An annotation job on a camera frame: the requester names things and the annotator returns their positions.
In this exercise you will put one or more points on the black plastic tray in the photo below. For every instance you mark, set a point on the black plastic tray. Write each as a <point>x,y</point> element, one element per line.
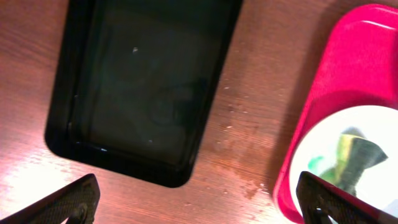
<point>135,83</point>

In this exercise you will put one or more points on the red plastic tray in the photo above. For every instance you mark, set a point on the red plastic tray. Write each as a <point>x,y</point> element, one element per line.
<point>358,67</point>

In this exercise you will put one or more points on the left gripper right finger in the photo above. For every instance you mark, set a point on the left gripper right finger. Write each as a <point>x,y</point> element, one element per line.
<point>322,202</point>

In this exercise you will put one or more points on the light blue plate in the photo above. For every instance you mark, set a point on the light blue plate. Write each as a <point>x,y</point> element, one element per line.
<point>316,153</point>

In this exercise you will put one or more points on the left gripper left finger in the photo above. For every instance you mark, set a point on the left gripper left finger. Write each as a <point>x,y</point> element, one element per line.
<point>75,203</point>

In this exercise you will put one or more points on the green yellow sponge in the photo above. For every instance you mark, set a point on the green yellow sponge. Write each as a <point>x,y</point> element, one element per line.
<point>354,155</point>

